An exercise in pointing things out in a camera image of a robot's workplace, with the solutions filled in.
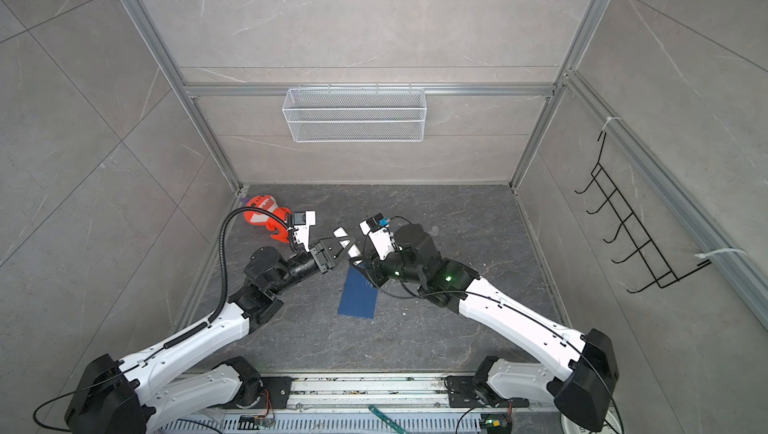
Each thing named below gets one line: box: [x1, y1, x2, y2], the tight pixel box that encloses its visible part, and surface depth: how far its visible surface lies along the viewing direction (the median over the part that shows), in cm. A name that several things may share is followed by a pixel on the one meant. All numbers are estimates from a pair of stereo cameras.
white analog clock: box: [560, 412, 591, 434], surface depth 69 cm
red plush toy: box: [244, 194, 293, 244], surface depth 103 cm
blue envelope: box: [337, 264, 378, 319], surface depth 92 cm
